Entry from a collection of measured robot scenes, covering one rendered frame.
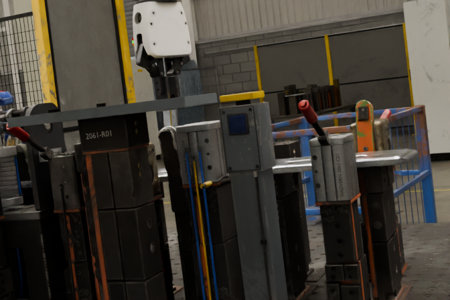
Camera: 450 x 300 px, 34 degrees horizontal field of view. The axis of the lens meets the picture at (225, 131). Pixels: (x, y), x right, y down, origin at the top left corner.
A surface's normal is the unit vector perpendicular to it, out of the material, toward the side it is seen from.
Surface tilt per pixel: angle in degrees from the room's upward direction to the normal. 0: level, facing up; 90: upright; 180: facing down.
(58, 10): 90
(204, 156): 90
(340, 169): 90
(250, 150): 90
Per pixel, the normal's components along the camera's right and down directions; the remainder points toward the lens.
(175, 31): 0.73, -0.05
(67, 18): 0.89, -0.09
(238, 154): -0.38, 0.10
